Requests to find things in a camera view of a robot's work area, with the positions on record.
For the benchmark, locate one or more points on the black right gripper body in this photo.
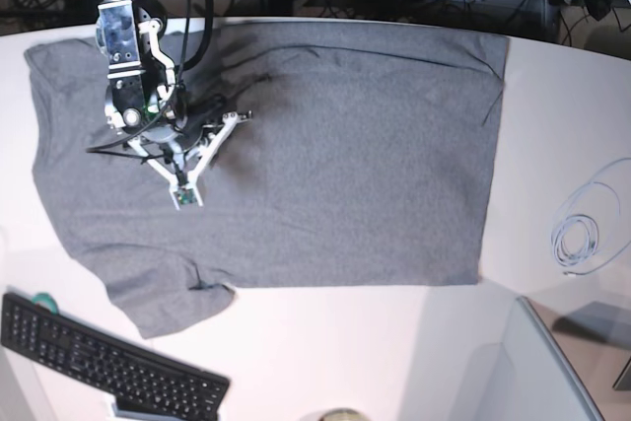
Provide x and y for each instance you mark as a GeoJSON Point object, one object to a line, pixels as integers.
{"type": "Point", "coordinates": [182, 136]}

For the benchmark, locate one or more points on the grey t-shirt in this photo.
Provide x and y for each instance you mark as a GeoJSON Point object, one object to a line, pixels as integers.
{"type": "Point", "coordinates": [368, 161]}

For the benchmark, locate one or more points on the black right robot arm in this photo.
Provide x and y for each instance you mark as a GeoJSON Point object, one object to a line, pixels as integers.
{"type": "Point", "coordinates": [146, 99]}

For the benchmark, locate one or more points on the green tape roll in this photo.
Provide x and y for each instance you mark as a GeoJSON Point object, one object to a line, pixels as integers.
{"type": "Point", "coordinates": [45, 301]}

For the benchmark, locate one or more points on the black computer keyboard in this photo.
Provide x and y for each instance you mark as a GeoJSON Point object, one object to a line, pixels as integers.
{"type": "Point", "coordinates": [142, 378]}

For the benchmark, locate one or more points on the round metallic can top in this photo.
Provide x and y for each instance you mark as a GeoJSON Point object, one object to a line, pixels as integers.
{"type": "Point", "coordinates": [342, 414]}

